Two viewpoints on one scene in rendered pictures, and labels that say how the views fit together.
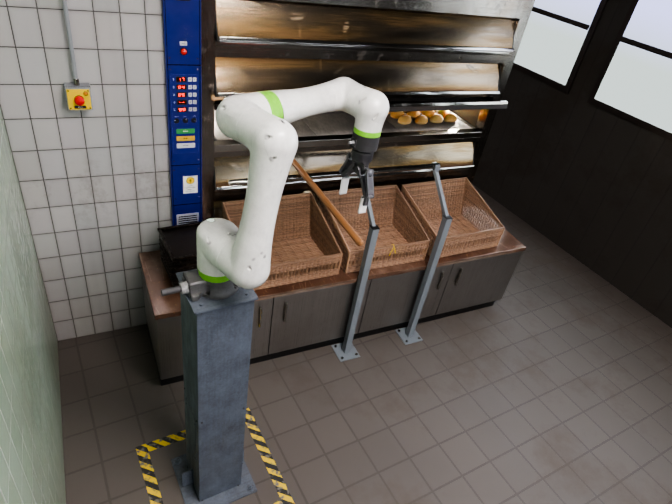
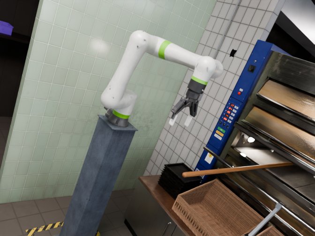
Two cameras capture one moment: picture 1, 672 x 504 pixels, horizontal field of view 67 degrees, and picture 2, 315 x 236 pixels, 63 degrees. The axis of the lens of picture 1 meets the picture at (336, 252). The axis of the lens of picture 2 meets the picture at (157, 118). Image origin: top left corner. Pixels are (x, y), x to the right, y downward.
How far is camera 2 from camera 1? 1.87 m
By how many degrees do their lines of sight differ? 70
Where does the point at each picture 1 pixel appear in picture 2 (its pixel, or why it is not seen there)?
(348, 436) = not seen: outside the picture
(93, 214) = (176, 144)
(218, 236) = not seen: hidden behind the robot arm
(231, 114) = not seen: hidden behind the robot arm
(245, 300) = (110, 126)
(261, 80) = (269, 126)
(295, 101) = (176, 48)
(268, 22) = (288, 98)
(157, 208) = (193, 160)
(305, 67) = (302, 135)
